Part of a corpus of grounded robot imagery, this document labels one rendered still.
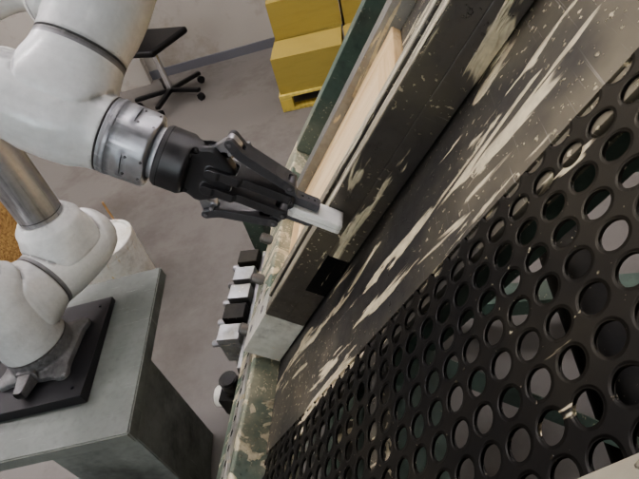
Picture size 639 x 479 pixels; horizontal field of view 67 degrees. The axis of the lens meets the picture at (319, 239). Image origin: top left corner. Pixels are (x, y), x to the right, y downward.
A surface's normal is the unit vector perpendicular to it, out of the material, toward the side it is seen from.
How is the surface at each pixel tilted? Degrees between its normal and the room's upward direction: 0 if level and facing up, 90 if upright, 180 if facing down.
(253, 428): 36
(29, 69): 43
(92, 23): 72
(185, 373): 0
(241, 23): 90
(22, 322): 86
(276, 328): 90
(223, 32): 90
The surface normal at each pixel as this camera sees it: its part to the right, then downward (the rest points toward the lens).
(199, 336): -0.22, -0.71
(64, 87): 0.34, -0.10
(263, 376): 0.39, -0.64
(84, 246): 0.89, 0.11
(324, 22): 0.06, 0.67
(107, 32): 0.69, 0.32
